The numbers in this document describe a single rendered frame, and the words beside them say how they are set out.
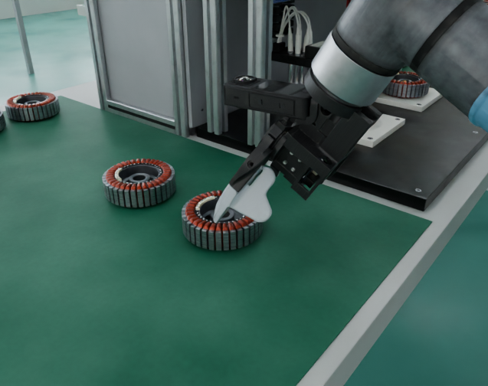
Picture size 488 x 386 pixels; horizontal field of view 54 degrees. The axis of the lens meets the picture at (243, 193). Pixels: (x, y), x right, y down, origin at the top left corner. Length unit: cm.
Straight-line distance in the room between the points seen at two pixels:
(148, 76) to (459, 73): 72
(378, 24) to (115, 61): 76
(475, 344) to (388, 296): 112
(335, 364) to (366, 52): 30
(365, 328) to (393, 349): 105
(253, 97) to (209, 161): 35
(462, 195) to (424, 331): 90
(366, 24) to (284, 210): 36
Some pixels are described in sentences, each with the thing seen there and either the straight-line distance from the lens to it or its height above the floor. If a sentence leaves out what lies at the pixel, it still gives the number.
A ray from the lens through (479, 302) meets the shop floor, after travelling 186.
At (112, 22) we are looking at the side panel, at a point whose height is 95.
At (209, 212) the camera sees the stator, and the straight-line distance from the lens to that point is 69.
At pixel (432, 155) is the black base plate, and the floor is 77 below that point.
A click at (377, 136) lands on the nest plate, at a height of 78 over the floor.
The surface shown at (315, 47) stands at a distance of 97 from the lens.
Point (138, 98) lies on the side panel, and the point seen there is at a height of 80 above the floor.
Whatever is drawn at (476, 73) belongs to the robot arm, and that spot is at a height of 102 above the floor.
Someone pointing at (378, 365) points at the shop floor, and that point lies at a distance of 154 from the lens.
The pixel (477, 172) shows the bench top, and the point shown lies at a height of 75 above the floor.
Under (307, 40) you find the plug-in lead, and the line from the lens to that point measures 101.
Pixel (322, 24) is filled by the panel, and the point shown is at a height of 90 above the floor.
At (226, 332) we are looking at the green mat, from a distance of 53.
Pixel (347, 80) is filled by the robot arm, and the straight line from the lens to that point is 47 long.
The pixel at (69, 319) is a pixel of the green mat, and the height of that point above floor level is 75.
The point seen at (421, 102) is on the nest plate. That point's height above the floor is 78.
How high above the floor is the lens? 113
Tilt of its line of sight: 29 degrees down
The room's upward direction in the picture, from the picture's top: straight up
